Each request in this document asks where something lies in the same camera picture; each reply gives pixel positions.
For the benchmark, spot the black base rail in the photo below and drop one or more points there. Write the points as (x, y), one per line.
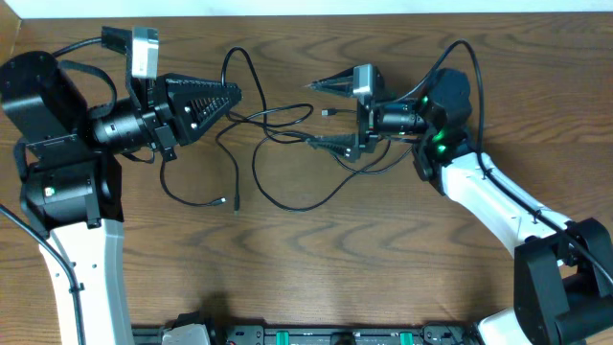
(195, 328)

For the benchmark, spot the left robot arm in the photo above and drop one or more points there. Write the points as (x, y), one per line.
(69, 165)

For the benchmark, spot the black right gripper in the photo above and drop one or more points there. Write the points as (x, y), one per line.
(369, 124)

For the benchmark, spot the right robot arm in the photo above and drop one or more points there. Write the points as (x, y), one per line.
(562, 274)

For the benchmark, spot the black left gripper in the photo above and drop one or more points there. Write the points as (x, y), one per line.
(171, 116)

